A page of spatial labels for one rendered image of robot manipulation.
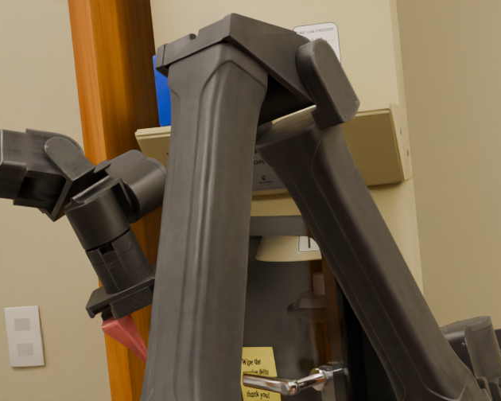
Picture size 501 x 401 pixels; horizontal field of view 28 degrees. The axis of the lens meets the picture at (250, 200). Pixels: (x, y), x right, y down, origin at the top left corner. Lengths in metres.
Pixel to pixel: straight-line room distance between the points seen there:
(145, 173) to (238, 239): 0.45
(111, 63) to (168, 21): 0.09
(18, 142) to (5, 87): 0.85
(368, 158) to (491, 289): 0.57
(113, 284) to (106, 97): 0.31
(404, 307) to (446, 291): 0.88
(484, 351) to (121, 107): 0.62
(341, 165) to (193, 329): 0.25
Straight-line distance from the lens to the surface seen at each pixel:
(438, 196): 1.73
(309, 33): 1.32
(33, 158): 1.09
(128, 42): 1.43
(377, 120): 1.20
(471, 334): 0.99
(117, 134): 1.34
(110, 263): 1.09
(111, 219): 1.08
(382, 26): 1.31
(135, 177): 1.12
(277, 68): 0.77
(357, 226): 0.83
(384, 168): 1.25
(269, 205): 1.33
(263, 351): 1.24
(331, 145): 0.82
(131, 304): 1.09
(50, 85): 1.90
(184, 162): 0.70
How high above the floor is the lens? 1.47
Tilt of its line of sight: 3 degrees down
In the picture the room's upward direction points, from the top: 6 degrees counter-clockwise
